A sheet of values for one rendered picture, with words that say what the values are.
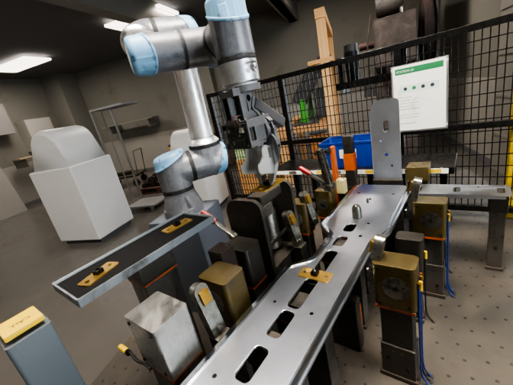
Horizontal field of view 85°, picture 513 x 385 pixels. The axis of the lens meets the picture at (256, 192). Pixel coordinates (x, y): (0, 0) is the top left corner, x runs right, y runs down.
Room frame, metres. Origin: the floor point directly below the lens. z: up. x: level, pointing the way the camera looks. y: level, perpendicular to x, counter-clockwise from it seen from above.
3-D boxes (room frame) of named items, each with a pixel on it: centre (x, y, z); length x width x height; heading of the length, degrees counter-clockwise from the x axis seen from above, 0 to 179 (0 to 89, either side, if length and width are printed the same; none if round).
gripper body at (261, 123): (0.58, -0.01, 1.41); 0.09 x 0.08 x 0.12; 138
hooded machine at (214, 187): (4.21, 0.81, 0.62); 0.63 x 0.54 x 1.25; 158
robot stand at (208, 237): (1.02, 0.28, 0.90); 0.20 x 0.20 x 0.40; 70
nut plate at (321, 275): (0.60, -0.10, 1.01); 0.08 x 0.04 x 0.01; 50
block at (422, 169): (1.08, -0.68, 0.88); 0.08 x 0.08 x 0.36; 50
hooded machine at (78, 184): (4.08, 2.51, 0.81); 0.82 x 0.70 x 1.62; 69
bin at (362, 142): (1.41, -0.54, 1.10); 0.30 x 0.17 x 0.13; 51
